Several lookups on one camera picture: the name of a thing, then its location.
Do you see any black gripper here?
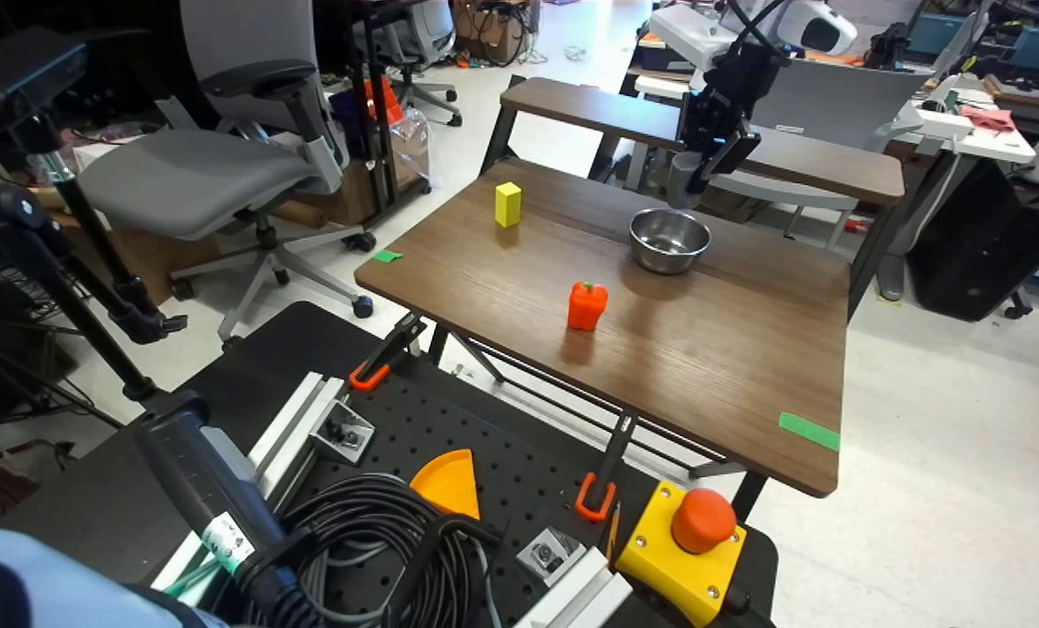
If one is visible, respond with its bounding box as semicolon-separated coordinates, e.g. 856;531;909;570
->
677;88;761;163

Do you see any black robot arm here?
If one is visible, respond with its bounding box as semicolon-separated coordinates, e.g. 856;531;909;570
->
677;0;859;171

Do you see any silver metal bowl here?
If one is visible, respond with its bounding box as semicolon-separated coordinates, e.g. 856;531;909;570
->
628;207;712;276

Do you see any yellow block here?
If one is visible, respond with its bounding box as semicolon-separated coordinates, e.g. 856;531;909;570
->
495;180;522;228

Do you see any wooden bench table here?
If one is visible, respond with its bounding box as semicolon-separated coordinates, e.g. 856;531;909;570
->
483;76;908;246

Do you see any orange pepper toy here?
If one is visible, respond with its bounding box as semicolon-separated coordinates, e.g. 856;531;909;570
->
570;283;610;330

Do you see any green tape strip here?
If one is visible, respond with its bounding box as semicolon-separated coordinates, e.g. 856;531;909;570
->
374;246;400;265
779;410;842;454

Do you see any orange black clamp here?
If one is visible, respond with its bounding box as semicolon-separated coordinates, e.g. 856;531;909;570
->
571;410;642;527
350;313;427;392

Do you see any yellow emergency stop box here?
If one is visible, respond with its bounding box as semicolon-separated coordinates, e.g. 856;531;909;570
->
616;481;746;628

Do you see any orange wedge piece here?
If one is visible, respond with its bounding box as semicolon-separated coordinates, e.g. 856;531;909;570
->
413;446;483;520

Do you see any grey office chair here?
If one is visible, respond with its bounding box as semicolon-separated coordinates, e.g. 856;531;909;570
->
80;0;374;339

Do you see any black perforated board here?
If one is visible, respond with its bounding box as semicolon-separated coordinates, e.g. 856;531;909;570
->
0;300;781;628

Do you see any black tripod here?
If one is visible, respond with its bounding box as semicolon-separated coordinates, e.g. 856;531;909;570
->
0;188;186;404

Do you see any aluminium extrusion rail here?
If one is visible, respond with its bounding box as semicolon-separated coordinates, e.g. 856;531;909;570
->
146;368;380;596
517;549;634;628

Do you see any black cable bundle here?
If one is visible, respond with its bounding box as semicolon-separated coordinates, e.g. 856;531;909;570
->
229;466;513;628

